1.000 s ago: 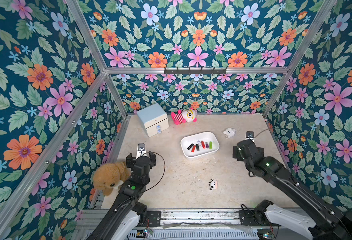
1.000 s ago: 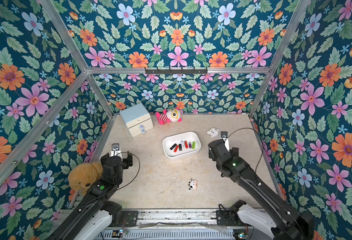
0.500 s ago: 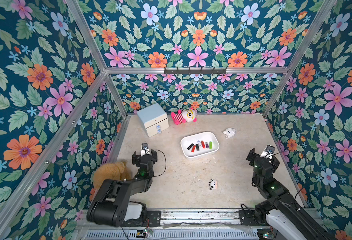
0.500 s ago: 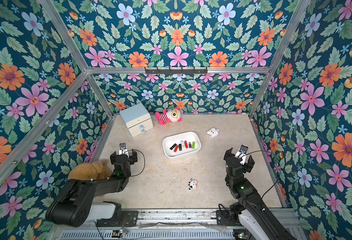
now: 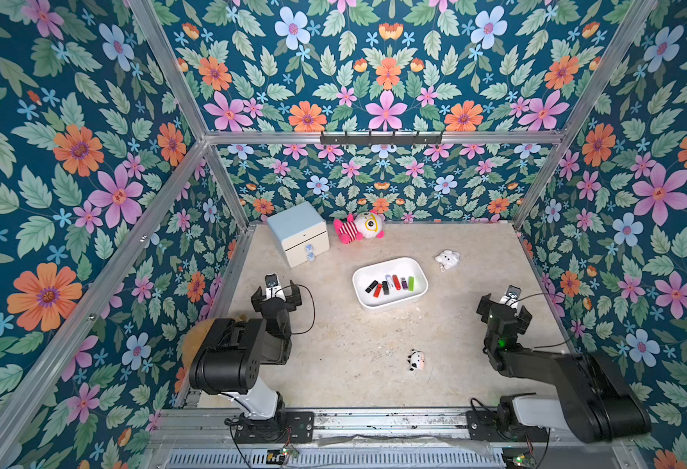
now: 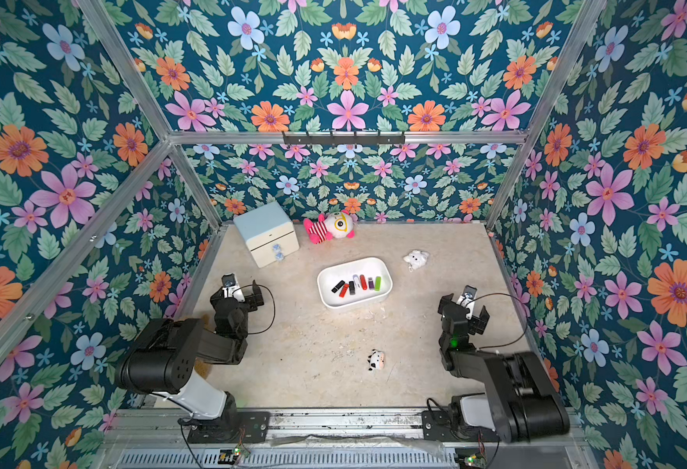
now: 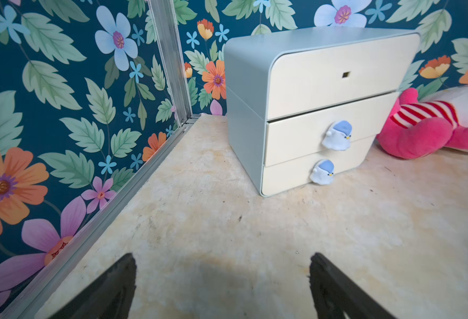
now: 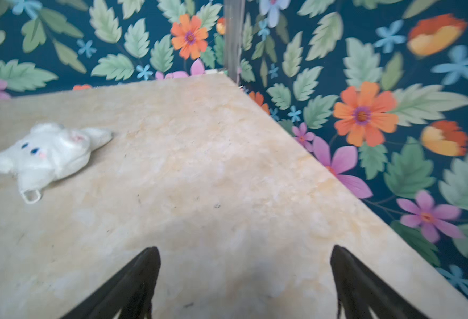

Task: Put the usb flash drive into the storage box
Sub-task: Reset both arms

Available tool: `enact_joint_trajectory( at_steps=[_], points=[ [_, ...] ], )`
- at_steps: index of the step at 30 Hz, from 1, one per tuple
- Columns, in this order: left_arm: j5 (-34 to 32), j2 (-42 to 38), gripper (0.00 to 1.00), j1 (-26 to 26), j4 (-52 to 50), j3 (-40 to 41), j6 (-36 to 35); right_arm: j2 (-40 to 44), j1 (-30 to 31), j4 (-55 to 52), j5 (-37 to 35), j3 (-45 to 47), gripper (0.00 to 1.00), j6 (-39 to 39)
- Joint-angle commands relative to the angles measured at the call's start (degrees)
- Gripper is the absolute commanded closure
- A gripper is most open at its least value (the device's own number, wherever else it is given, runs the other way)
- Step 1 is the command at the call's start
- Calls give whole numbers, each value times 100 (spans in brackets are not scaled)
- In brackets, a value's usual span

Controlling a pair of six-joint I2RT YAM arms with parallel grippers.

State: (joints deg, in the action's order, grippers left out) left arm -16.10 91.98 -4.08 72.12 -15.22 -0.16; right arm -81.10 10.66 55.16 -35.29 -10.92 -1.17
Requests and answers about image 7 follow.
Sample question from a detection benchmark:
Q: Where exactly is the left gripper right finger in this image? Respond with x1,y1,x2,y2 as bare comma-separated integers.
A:
309,253,394,318

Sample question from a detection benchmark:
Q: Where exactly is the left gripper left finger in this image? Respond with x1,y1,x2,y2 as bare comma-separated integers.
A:
51,253,137,318

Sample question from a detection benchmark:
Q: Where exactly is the pink striped plush toy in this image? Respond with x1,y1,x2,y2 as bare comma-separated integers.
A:
376,86,468,160

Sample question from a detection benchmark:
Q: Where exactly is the white mini drawer cabinet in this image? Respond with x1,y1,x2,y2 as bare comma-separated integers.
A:
224,27,421,197

